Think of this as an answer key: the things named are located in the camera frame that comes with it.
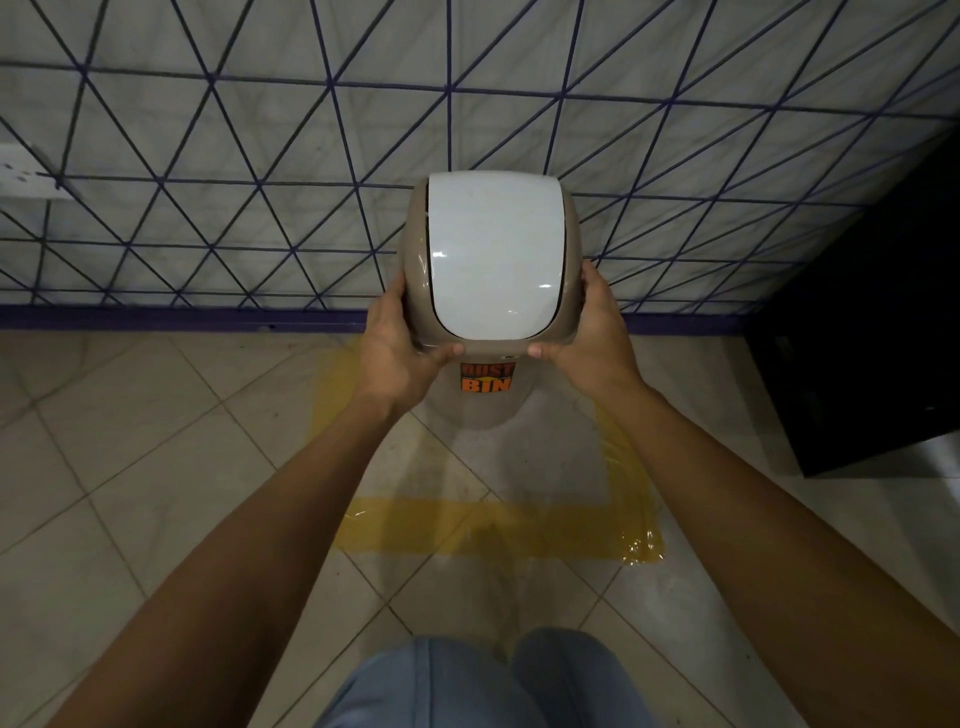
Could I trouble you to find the person's left forearm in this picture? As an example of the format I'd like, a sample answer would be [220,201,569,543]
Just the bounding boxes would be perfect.
[46,390,406,728]

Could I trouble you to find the yellow floor tape marking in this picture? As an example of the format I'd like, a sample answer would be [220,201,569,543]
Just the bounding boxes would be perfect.
[313,346,666,567]

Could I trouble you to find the person's blue jeans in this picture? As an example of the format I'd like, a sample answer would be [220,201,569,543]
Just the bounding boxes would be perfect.
[318,627,661,728]

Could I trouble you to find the person's left hand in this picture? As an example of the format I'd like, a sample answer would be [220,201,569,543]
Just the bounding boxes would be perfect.
[354,270,466,413]

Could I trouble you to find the black cabinet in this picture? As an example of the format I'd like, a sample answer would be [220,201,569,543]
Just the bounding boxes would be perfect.
[744,135,960,479]

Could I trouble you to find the person's right forearm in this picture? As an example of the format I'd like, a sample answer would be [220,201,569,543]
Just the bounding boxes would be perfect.
[600,384,960,728]

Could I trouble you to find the white wall socket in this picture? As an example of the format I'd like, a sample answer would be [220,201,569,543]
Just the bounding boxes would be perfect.
[0,144,76,202]

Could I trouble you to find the beige dustbin with white lid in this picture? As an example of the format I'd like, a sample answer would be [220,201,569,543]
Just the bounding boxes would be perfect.
[398,171,587,430]

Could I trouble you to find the person's right hand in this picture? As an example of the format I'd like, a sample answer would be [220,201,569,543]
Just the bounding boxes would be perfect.
[527,260,648,404]

